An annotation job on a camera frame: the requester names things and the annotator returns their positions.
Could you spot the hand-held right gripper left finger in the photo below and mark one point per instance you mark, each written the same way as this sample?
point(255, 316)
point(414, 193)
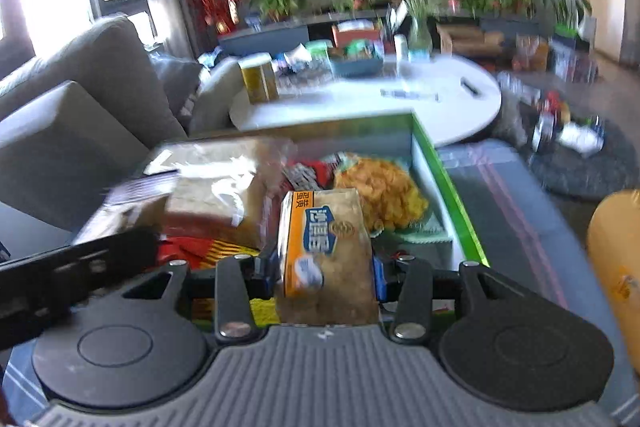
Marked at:
point(270, 269)

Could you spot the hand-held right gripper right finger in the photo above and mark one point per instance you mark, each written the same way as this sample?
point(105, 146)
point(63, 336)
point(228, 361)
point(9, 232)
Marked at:
point(379, 279)

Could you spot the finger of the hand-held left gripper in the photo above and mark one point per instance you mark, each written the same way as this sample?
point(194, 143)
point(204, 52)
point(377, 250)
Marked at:
point(75, 272)

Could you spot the orange label pastry packet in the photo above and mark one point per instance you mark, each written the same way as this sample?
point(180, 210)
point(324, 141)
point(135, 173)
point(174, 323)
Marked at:
point(330, 257)

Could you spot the green chip snack bag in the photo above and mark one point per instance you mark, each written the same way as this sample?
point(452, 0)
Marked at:
point(385, 192)

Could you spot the clear bread packet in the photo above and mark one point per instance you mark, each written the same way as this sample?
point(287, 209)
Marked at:
point(215, 192)

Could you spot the green cardboard box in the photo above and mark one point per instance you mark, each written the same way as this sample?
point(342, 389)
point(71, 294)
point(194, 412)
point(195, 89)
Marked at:
point(435, 187)

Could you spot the red yellow-striped snack bag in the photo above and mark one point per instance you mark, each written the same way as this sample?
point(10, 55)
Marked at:
point(215, 252)

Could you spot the blue striped mat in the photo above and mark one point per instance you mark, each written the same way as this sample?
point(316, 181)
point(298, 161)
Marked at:
point(500, 217)

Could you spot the grey sofa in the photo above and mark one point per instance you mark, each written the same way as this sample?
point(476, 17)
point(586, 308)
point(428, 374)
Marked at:
point(75, 132)

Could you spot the white round table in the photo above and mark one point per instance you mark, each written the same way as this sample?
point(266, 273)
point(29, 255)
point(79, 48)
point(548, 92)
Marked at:
point(360, 107)

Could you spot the yellow jar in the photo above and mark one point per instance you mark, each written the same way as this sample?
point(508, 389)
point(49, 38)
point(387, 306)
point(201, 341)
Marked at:
point(259, 79)

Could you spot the black pen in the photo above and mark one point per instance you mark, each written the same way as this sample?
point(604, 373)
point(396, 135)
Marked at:
point(470, 87)

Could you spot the blue tray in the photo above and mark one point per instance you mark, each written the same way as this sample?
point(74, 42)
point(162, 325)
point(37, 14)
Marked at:
point(357, 67)

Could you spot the dark round rug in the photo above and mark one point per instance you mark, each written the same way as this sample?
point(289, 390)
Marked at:
point(580, 172)

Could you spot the white bottle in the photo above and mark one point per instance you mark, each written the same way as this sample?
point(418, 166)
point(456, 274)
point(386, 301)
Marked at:
point(400, 47)

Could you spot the yellow rounded object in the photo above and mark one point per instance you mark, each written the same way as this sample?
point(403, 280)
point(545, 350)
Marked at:
point(615, 257)

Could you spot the glass vase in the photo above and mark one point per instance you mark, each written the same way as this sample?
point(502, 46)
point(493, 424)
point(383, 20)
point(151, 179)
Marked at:
point(420, 34)

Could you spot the brown cardboard box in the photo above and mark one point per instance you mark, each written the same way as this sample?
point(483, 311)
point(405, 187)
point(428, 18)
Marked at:
point(470, 39)

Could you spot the red flower decoration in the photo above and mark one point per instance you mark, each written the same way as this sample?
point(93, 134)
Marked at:
point(220, 2)

